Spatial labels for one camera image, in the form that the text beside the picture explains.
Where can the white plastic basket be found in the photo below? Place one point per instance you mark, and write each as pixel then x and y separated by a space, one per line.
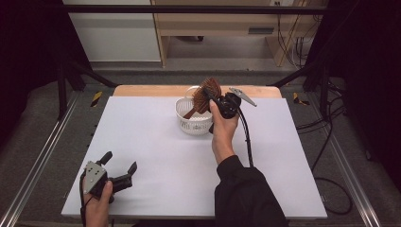
pixel 194 126

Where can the black metal stand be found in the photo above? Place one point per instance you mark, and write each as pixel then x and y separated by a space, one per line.
pixel 62 91
pixel 323 91

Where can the light wooden desk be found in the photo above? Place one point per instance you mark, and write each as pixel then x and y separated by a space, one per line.
pixel 217 22

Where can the white table sheet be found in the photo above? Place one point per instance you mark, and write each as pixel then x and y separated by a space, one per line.
pixel 151 151

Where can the person's right hand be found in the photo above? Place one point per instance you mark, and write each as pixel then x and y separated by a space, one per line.
pixel 224 135

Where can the wooden table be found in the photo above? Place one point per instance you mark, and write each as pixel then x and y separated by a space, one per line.
pixel 151 90

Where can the person's left hand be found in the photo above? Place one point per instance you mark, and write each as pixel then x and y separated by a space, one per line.
pixel 96 208

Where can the aluminium floor rail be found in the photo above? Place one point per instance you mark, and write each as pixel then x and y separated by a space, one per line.
pixel 38 157
pixel 356 192

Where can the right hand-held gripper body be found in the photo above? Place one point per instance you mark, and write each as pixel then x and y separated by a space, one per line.
pixel 229 105

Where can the black curtain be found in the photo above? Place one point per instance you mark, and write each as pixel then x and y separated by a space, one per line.
pixel 28 47
pixel 369 63

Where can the black horizontal frame bar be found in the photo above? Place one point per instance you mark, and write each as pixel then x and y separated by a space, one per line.
pixel 189 9

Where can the brown wooden hairbrush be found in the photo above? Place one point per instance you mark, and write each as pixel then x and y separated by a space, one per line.
pixel 201 101

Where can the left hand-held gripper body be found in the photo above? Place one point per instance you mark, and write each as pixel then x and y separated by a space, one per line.
pixel 94 176

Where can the white cabinet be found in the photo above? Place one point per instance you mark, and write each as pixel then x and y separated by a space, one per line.
pixel 116 34

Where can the yellow black tape strip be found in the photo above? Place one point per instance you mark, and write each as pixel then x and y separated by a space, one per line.
pixel 96 98
pixel 296 98

